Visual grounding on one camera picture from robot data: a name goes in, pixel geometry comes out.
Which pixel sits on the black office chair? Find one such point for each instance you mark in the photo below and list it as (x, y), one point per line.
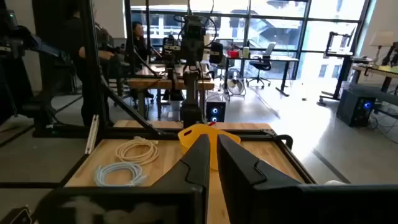
(261, 64)

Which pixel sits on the desk with black legs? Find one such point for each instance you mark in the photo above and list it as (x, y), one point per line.
(284, 74)

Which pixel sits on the person standing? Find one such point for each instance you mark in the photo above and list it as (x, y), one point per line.
(74, 40)

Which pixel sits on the black monitor stand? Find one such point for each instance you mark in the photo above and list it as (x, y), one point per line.
(339, 71)

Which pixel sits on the black and blue equipment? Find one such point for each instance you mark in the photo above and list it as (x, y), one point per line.
(18, 40)

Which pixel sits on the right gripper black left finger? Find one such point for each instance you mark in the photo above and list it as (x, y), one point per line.
(196, 168)

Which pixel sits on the pale wooden strip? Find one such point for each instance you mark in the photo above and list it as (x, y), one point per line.
(92, 133)

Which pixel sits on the person seated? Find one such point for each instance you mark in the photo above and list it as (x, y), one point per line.
(139, 39)

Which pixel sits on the table lamp with white shade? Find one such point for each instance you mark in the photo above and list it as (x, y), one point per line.
(382, 40)

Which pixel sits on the yellow plastic bin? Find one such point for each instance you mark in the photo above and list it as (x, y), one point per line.
(194, 137)

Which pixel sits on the round floor fan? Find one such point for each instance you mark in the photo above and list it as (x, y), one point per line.
(236, 84)

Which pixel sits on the black computer tower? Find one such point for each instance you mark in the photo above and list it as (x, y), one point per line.
(353, 107)

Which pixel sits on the wooden workbench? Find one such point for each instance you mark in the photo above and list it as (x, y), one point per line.
(168, 83)

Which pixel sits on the black aluminium table frame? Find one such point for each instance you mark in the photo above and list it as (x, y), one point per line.
(93, 77)

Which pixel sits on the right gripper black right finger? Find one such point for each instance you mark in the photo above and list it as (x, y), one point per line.
(236, 168)

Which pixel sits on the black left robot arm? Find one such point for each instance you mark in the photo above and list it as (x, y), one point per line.
(191, 93)

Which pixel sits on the wooden desk grey legs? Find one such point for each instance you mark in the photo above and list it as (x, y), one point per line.
(373, 93)

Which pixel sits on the red cup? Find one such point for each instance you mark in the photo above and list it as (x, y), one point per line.
(233, 53)

